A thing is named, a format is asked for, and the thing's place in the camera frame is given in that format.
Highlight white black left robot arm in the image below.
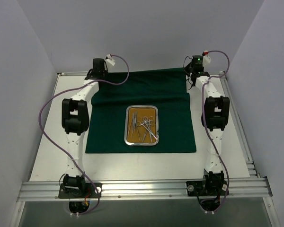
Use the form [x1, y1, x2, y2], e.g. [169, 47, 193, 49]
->
[62, 58, 108, 177]

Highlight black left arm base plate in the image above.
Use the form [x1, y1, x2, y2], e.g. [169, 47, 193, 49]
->
[58, 174, 102, 199]

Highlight aluminium front frame rail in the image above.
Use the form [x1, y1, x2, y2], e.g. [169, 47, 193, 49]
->
[17, 177, 272, 201]

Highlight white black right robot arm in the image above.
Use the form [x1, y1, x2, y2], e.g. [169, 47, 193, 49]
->
[185, 51, 230, 174]

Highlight aluminium right frame rail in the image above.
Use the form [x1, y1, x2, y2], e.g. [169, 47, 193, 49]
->
[220, 78, 259, 178]

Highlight steel tweezers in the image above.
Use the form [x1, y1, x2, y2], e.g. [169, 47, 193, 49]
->
[127, 111, 138, 136]

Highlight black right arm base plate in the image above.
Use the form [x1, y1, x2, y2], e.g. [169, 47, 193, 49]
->
[186, 171, 229, 197]

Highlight steel hemostat forceps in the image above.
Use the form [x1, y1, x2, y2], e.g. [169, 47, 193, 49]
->
[136, 116, 157, 142]

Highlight aluminium frame rail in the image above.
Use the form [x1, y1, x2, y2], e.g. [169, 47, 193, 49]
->
[17, 177, 272, 201]
[220, 78, 259, 178]

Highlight dark green surgical cloth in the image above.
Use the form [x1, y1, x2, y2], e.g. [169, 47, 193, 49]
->
[85, 68, 196, 154]

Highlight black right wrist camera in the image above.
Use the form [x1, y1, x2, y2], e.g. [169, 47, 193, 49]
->
[202, 51, 211, 67]

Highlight steel tray with brown liner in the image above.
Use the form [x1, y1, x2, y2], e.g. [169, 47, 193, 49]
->
[124, 105, 159, 146]

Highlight steel surgical scissors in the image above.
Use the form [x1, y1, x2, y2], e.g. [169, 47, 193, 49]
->
[140, 116, 157, 140]

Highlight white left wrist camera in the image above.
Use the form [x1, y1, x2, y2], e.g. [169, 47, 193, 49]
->
[105, 54, 115, 67]

